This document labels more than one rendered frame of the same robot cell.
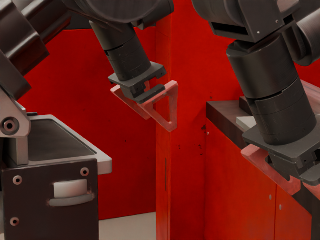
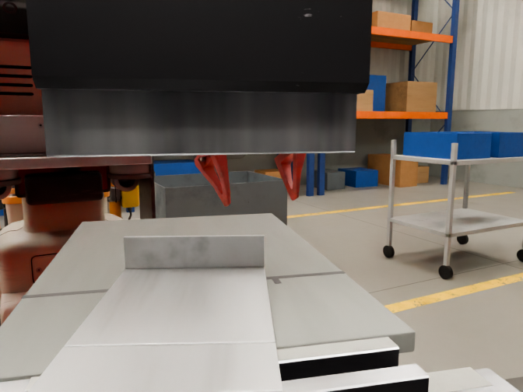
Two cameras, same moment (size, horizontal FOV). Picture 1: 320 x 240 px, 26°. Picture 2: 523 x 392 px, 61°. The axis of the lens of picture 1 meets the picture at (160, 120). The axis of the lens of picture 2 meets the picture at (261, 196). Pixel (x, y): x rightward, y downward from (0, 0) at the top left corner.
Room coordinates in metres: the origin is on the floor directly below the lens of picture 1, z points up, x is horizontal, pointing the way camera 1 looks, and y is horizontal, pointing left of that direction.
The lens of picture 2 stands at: (1.07, -0.56, 1.09)
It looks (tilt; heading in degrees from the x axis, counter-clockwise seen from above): 9 degrees down; 87
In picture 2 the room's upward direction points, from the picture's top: straight up
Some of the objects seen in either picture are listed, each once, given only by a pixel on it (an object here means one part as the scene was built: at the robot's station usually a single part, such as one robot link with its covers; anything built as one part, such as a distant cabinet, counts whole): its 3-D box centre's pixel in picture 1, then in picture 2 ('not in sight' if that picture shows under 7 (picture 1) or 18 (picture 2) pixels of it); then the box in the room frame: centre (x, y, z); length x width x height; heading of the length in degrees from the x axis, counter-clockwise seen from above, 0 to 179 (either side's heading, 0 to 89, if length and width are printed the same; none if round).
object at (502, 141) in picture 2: not in sight; (485, 143); (3.03, 2.90, 0.92); 0.50 x 0.36 x 0.18; 114
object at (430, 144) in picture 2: not in sight; (445, 145); (2.64, 2.75, 0.92); 0.50 x 0.36 x 0.18; 114
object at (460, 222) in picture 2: not in sight; (458, 201); (2.81, 2.80, 0.48); 0.90 x 0.67 x 0.95; 24
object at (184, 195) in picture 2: not in sight; (213, 230); (0.91, 2.40, 0.36); 0.80 x 0.60 x 0.72; 24
